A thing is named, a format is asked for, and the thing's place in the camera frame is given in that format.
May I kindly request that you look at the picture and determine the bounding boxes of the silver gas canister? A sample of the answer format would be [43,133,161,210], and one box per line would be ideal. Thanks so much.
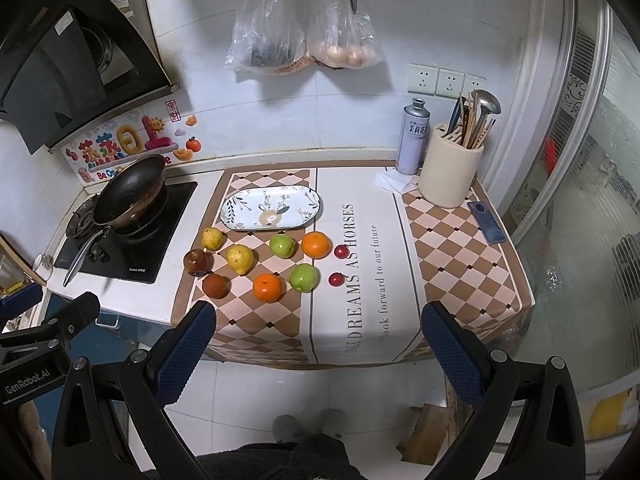
[395,98,431,176]

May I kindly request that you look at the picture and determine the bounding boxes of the oval floral ceramic plate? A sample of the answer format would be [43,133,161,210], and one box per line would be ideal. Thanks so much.
[219,185,321,232]

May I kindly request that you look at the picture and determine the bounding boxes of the white wall sockets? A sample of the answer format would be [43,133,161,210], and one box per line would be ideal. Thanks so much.
[407,63,486,99]

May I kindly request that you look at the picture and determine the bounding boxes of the yellow pear front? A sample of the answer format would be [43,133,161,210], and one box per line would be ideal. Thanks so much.
[226,244,254,275]

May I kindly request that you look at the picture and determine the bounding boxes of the yellow pear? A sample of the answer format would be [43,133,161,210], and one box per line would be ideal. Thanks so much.
[201,228,224,252]
[226,244,254,275]

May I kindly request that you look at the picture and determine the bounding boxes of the plastic bag with dark contents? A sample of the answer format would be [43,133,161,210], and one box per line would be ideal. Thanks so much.
[224,0,308,76]

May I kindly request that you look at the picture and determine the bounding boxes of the checkered printed counter mat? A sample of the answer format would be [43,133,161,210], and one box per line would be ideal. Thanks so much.
[201,162,534,368]

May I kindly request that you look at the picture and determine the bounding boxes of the cream utensil holder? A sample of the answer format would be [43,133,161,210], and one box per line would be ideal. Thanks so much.
[418,124,484,209]

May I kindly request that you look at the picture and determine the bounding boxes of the small red fruit front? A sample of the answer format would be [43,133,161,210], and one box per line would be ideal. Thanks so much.
[329,272,345,287]

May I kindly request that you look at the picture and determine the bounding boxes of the orange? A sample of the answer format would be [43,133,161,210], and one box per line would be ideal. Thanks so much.
[300,231,332,259]
[253,273,283,304]

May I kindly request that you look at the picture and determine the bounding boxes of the green apple front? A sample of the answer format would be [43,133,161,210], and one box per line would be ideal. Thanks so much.
[288,263,319,294]

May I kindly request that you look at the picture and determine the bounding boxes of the white folded tissue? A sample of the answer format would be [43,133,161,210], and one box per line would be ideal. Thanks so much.
[373,168,416,195]

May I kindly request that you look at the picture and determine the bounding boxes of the dark handled knife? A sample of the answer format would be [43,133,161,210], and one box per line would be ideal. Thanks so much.
[447,96,465,133]

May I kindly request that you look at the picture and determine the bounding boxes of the black gas stove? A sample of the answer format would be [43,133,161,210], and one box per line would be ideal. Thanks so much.
[54,182,198,284]

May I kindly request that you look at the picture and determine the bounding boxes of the orange back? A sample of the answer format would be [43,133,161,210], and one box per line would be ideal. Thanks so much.
[300,231,332,259]

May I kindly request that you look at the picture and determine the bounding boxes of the wooden chopsticks bundle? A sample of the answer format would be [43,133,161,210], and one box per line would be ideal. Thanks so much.
[461,90,492,150]

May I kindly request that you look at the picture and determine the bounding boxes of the small red fruit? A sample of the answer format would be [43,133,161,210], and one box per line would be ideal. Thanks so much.
[334,245,349,259]
[329,272,345,287]

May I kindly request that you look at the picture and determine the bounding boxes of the brown red round fruit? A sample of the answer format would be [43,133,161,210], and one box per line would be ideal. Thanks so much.
[201,273,229,299]

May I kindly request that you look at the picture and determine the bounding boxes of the small red fruit back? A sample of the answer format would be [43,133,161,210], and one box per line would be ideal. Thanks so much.
[334,245,349,259]

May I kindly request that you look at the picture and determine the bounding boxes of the green apple back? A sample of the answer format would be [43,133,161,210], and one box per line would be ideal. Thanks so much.
[269,234,296,259]

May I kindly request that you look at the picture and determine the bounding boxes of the metal ladle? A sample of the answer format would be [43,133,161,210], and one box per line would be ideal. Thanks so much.
[471,89,501,148]

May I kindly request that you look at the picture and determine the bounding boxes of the orange front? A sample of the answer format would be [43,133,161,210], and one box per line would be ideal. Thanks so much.
[253,273,283,304]

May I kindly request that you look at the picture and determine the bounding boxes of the plastic bag with eggs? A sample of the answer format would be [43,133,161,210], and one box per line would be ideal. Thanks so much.
[306,0,385,70]

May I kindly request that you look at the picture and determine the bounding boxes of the yellow pear back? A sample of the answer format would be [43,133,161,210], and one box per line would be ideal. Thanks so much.
[201,228,224,252]

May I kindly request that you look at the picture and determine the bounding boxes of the green apple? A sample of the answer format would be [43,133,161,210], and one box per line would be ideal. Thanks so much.
[269,234,296,259]
[288,263,319,294]

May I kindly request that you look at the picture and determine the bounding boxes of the black frying pan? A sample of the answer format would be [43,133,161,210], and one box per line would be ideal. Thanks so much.
[63,154,165,287]

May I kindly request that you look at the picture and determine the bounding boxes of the colourful wall sticker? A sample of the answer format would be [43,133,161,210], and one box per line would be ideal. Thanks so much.
[62,100,203,185]

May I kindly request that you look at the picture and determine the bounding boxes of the blue smartphone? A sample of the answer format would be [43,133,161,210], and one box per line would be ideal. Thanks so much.
[468,202,506,245]

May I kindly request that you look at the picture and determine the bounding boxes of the black range hood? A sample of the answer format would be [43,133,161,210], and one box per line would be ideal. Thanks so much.
[1,0,172,153]

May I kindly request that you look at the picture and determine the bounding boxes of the dark red apple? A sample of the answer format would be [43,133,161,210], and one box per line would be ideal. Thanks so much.
[183,248,215,278]

